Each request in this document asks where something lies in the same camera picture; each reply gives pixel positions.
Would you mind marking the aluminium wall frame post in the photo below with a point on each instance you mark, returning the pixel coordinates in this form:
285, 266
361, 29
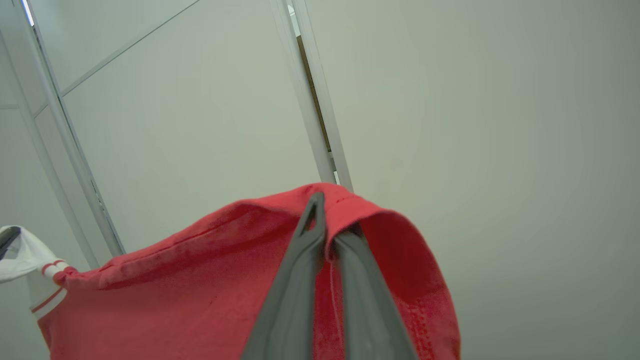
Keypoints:
316, 145

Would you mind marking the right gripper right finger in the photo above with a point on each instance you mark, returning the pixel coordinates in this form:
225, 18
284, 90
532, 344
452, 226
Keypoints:
370, 320

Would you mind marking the grey metal frame with brackets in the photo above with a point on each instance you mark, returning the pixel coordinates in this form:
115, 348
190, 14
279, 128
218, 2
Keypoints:
98, 200

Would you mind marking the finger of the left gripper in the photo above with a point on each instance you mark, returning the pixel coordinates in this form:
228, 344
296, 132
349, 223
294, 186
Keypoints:
6, 240

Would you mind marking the red shorts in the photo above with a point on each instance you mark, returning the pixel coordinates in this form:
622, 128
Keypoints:
175, 290

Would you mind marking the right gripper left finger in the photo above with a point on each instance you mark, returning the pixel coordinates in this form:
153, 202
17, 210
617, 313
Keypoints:
290, 310

